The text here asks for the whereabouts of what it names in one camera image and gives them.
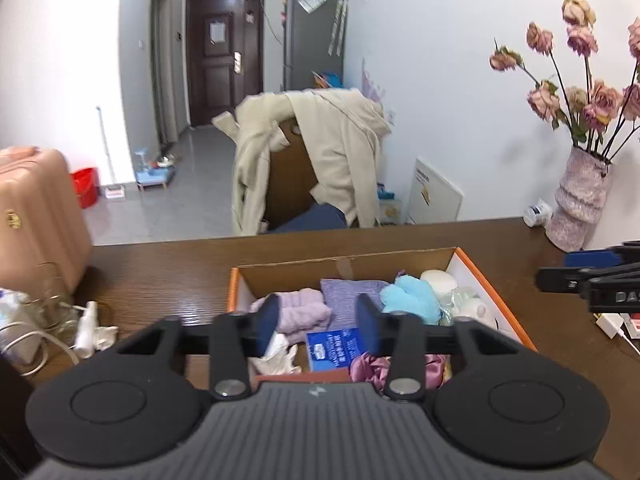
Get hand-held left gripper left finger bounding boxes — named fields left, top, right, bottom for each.
left=112, top=292, right=281, bottom=402

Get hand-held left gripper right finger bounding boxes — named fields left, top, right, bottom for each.
left=355, top=292, right=538, bottom=402

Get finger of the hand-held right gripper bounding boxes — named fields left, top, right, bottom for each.
left=537, top=266, right=593, bottom=293
left=565, top=242, right=640, bottom=268

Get white tissue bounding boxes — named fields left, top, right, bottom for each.
left=249, top=332, right=301, bottom=376

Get purple sachet bag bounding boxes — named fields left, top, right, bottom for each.
left=320, top=278, right=392, bottom=333

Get purple towel headband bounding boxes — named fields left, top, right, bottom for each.
left=250, top=287, right=333, bottom=335

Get pink satin scrunchie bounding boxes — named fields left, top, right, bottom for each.
left=349, top=352, right=453, bottom=395

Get blue white small carton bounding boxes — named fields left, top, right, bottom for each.
left=305, top=327, right=363, bottom=373

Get light blue cloth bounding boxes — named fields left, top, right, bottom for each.
left=380, top=274, right=442, bottom=325

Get orange cardboard box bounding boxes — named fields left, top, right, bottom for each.
left=226, top=246, right=538, bottom=396

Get clear plastic bag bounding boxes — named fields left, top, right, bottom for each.
left=439, top=285, right=476, bottom=317

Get white charger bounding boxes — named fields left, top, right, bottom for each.
left=595, top=312, right=626, bottom=338

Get pink vase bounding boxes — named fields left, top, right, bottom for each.
left=545, top=146, right=613, bottom=253

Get white pill bottle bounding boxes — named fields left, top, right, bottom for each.
left=523, top=199, right=553, bottom=228

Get blue seat cushion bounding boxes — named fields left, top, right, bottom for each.
left=272, top=205, right=348, bottom=233

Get clear plastic container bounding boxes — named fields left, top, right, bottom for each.
left=375, top=185, right=403, bottom=226

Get wooden chair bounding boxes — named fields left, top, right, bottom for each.
left=262, top=120, right=348, bottom=233

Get white board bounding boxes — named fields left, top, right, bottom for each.
left=406, top=157, right=463, bottom=225

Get dried pink roses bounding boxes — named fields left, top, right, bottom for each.
left=489, top=0, right=640, bottom=158

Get beige jacket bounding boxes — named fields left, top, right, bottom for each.
left=212, top=87, right=392, bottom=236

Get small white bottle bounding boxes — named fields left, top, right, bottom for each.
left=74, top=301, right=100, bottom=358

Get white mop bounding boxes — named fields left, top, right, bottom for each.
left=96, top=106, right=126, bottom=200

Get clear glass cup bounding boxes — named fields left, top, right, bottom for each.
left=27, top=261, right=76, bottom=333

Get red bucket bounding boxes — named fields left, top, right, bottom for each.
left=70, top=167, right=101, bottom=209

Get dark brown door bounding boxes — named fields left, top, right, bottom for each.
left=185, top=0, right=266, bottom=127

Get pink suitcase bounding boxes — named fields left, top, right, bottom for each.
left=0, top=146, right=93, bottom=293

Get grey sliding door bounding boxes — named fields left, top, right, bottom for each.
left=150, top=0, right=180, bottom=146

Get grey refrigerator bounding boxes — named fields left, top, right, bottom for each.
left=283, top=0, right=347, bottom=91

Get white umbrella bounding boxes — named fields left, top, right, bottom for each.
left=327, top=0, right=348, bottom=57

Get pink wall sticker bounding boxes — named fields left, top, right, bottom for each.
left=361, top=57, right=388, bottom=103

